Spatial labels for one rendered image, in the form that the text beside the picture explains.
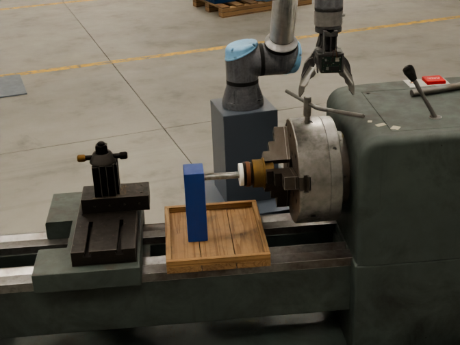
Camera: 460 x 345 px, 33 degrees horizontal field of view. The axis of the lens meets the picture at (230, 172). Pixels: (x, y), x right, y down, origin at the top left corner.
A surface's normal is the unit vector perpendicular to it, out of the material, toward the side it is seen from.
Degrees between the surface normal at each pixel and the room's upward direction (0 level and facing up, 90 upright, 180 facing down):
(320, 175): 72
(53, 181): 0
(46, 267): 0
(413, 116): 0
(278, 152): 51
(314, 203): 104
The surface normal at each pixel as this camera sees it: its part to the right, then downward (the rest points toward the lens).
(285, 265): 0.09, 0.40
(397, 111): -0.04, -0.91
